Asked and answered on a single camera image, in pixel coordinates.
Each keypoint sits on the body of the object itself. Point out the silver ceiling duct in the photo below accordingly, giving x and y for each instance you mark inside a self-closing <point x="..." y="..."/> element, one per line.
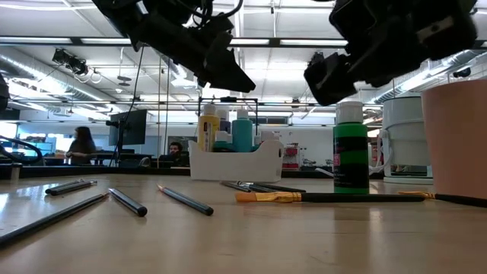
<point x="38" y="74"/>

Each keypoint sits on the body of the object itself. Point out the black paintbrush golden ferrule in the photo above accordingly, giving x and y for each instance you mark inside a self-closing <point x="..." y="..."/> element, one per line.
<point x="456" y="199"/>

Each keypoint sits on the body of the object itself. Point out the person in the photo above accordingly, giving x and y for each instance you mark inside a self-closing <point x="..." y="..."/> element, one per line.
<point x="175" y="152"/>
<point x="81" y="146"/>

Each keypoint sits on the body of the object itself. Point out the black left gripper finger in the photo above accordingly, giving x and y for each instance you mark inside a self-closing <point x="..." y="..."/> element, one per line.
<point x="228" y="78"/>

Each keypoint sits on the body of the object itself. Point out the white plastic caddy tray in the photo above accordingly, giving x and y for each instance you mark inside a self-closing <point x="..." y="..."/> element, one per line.
<point x="236" y="167"/>

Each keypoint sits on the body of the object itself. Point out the black ceiling-mounted camera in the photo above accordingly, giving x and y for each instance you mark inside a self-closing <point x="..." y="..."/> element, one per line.
<point x="70" y="61"/>

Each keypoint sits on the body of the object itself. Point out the overhead light bar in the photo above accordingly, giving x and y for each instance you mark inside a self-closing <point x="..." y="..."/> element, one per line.
<point x="99" y="40"/>

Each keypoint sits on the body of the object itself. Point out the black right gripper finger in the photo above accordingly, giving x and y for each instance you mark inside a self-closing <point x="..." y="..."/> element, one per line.
<point x="331" y="81"/>

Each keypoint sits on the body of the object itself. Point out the black monitor on stand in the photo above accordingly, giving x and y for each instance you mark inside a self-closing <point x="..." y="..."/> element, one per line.
<point x="131" y="127"/>

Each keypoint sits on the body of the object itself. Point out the white cylindrical camera stand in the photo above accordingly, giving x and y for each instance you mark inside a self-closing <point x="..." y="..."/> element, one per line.
<point x="403" y="133"/>

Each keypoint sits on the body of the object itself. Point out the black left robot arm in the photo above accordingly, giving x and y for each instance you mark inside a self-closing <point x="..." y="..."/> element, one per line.
<point x="114" y="11"/>

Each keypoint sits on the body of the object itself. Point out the large violet-blue paint bottle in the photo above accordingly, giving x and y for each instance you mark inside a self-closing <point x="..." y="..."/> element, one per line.
<point x="225" y="125"/>

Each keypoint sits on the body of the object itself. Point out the orange-bristle paintbrush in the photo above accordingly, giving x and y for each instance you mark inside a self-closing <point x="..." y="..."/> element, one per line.
<point x="342" y="197"/>

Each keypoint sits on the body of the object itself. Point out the terracotta orange cup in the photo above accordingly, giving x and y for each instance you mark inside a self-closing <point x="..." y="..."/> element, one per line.
<point x="456" y="144"/>

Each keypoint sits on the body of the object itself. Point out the small teal paint bottle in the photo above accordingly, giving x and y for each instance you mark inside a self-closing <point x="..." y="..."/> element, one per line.
<point x="220" y="136"/>
<point x="257" y="140"/>

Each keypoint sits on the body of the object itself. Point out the small green paint bottle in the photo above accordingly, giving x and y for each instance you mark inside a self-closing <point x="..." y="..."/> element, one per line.
<point x="351" y="160"/>

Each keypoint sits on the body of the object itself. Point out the large yellow paint bottle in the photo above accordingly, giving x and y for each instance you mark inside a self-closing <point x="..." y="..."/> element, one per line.
<point x="207" y="133"/>

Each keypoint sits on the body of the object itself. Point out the large turquoise paint bottle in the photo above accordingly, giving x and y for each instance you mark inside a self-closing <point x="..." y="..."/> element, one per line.
<point x="242" y="133"/>

